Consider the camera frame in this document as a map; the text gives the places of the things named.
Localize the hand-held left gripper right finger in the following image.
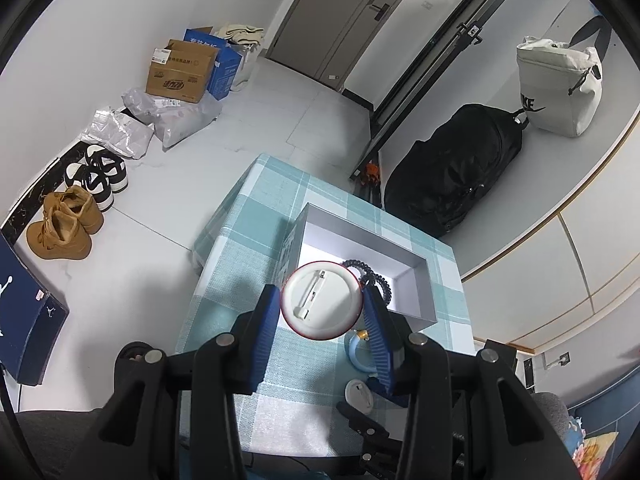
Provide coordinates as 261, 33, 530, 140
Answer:
361, 285, 583, 480

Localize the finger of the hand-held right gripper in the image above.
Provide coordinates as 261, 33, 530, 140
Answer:
357, 437, 406, 478
337, 401, 393, 443

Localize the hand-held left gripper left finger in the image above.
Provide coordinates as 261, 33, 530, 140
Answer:
75, 284, 281, 480

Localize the light blue ring keychain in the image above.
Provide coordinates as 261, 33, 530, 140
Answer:
344, 329, 378, 376

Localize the large white pin badge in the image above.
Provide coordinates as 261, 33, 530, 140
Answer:
280, 261, 363, 340

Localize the grey cardboard box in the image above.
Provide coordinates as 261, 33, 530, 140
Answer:
280, 202, 440, 333

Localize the small white pin badge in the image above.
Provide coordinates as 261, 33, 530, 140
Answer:
344, 379, 375, 411

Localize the teal checked tablecloth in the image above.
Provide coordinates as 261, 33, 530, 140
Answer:
175, 154, 476, 461

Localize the black backpack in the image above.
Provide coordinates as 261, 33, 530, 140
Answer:
382, 103, 530, 238

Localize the white wardrobe with gold trim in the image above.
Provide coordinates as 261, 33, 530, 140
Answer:
459, 105, 640, 361

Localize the grey plastic parcel bag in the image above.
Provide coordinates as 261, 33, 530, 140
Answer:
122, 87, 223, 149

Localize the colourful cartoon cushion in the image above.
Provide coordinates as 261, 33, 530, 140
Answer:
567, 417, 621, 476

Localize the brown suede boot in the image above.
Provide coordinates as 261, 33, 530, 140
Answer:
42, 185, 105, 235
26, 209, 93, 261

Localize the black and white sneaker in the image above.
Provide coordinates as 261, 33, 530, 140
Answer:
85, 145, 130, 195
64, 162, 115, 212

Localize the silver plastic parcel bag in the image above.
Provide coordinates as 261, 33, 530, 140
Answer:
82, 106, 155, 160

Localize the dark blue shoe box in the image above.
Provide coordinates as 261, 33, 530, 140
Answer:
0, 232, 70, 387

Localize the dark grey cloth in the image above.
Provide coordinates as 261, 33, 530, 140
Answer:
15, 407, 116, 480

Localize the blue cardboard box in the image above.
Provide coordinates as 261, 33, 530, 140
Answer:
184, 27, 244, 101

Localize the brown cardboard box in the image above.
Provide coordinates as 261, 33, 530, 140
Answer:
146, 39, 221, 105

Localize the beige cloth bag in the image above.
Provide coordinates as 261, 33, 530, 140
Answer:
215, 22, 266, 93

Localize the white duffel bag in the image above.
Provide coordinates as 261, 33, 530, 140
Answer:
516, 15, 613, 137

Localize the grey room door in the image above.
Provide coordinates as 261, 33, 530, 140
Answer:
265, 0, 436, 93

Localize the black spiral hair tie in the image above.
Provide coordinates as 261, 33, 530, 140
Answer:
342, 259, 392, 307

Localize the black cable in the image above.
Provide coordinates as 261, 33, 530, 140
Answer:
0, 365, 31, 461

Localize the black metal door frame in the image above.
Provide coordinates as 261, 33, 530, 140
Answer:
370, 0, 546, 153

